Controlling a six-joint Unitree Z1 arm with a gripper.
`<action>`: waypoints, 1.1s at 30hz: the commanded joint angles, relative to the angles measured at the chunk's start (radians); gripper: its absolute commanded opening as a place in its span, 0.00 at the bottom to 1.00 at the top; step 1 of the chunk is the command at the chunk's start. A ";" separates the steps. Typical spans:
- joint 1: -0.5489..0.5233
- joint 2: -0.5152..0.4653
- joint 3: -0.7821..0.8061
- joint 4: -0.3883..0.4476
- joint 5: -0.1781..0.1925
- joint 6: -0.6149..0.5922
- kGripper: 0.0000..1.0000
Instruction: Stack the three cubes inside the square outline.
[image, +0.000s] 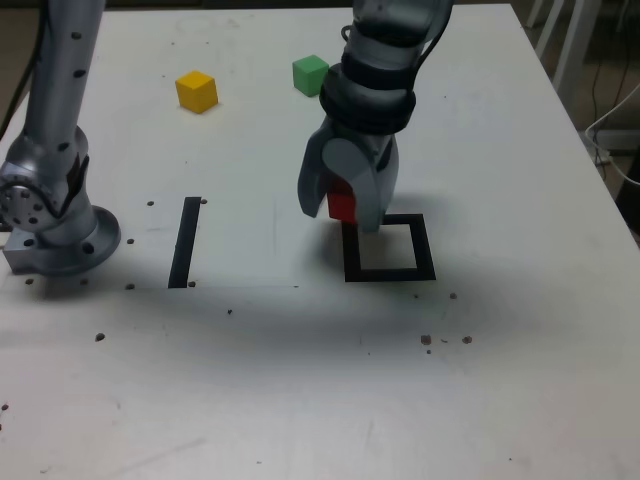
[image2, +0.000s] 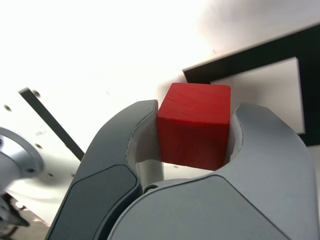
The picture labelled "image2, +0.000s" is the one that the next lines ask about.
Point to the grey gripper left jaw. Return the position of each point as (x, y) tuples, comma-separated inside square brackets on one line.
[(105, 162)]

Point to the black tape square outline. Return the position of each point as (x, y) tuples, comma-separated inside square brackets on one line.
[(250, 58)]

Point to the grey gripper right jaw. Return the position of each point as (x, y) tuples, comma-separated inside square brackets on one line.
[(225, 212)]

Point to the black tape strip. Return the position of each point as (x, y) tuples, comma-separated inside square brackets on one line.
[(51, 122)]

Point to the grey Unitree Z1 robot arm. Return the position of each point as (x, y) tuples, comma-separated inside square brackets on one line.
[(17, 155)]

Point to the red cube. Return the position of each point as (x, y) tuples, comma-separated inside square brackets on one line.
[(195, 125)]

